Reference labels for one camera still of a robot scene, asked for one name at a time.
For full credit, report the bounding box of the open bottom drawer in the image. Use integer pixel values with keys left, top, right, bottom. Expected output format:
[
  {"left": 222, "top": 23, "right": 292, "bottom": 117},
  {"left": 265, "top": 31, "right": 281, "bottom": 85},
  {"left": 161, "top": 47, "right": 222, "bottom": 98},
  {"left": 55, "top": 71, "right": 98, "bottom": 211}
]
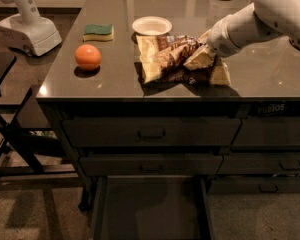
[{"left": 89, "top": 176, "right": 215, "bottom": 240}]

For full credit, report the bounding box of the top left drawer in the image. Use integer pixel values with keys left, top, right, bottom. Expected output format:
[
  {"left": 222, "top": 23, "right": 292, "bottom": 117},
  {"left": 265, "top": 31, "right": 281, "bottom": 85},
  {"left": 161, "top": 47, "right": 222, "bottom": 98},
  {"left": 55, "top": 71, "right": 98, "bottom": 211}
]
[{"left": 62, "top": 117, "right": 240, "bottom": 147}]

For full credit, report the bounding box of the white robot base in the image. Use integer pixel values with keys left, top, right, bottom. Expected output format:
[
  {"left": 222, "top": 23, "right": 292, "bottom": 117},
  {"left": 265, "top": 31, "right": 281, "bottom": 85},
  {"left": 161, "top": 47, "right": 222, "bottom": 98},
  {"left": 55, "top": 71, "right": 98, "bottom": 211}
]
[{"left": 0, "top": 0, "right": 62, "bottom": 57}]

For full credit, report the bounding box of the middle right drawer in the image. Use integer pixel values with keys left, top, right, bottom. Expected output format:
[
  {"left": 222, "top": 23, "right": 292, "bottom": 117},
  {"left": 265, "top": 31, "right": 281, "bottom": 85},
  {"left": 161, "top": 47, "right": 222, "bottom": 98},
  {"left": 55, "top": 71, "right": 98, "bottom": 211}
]
[{"left": 218, "top": 152, "right": 300, "bottom": 175}]

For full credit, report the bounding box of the middle left drawer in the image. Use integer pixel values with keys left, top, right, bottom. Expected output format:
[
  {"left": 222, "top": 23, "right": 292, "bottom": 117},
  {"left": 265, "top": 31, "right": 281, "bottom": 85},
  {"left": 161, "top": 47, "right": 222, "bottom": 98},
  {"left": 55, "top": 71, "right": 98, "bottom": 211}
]
[{"left": 79, "top": 154, "right": 222, "bottom": 176}]

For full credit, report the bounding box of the bottom right drawer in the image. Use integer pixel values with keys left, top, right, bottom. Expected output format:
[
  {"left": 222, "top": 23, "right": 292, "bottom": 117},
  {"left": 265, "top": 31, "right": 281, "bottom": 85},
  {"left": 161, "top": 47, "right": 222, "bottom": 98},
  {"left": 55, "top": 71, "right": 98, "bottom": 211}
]
[{"left": 209, "top": 178, "right": 300, "bottom": 194}]

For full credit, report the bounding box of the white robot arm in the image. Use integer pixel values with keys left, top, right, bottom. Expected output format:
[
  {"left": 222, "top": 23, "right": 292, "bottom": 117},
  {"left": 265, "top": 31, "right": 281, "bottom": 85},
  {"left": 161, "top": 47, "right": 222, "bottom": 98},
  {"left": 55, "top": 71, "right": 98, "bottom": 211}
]
[{"left": 184, "top": 0, "right": 300, "bottom": 70}]

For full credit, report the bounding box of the black chair frame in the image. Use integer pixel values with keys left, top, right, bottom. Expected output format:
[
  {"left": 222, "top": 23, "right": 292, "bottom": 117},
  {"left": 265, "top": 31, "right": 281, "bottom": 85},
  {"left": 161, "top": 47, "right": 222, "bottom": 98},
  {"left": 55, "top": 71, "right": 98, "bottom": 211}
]
[{"left": 0, "top": 52, "right": 75, "bottom": 177}]

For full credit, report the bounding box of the white bowl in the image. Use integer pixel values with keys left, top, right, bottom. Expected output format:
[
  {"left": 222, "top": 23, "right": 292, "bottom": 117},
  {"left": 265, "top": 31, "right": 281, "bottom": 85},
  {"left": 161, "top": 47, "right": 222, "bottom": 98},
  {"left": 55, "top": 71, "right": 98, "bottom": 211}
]
[{"left": 132, "top": 16, "right": 172, "bottom": 36}]

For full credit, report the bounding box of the green yellow sponge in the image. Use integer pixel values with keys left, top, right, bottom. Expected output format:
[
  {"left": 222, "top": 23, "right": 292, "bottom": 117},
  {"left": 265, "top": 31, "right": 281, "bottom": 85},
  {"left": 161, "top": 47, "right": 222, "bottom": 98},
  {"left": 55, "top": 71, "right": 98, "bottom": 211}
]
[{"left": 83, "top": 24, "right": 114, "bottom": 41}]

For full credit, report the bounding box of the brown chip bag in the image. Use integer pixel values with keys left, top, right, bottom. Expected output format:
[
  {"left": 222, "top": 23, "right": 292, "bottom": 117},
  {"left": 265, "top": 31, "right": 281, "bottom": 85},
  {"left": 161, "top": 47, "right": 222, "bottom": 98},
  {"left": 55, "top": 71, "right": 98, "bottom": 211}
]
[{"left": 137, "top": 35, "right": 231, "bottom": 86}]

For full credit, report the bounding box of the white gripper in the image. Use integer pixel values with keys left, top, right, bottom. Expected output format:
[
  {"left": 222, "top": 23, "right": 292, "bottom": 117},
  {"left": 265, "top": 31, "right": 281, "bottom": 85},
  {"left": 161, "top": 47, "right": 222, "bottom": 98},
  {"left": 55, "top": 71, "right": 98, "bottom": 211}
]
[{"left": 184, "top": 15, "right": 240, "bottom": 71}]

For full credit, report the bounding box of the orange ball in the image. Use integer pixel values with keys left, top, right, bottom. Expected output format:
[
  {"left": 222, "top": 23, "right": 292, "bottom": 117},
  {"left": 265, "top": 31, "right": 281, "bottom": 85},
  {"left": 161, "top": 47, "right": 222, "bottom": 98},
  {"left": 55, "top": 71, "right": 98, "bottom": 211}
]
[{"left": 75, "top": 44, "right": 101, "bottom": 71}]

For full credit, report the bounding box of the top right drawer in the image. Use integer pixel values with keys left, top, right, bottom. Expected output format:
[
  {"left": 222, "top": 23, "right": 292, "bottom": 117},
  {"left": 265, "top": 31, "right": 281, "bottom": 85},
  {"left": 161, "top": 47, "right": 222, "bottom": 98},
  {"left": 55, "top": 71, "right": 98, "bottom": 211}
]
[{"left": 232, "top": 117, "right": 300, "bottom": 150}]

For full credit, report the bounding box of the dark counter cabinet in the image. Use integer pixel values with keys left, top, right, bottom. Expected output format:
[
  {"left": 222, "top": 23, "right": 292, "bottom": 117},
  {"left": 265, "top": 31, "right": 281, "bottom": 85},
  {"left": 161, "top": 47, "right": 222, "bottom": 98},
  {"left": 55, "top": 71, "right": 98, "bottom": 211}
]
[{"left": 37, "top": 0, "right": 300, "bottom": 196}]

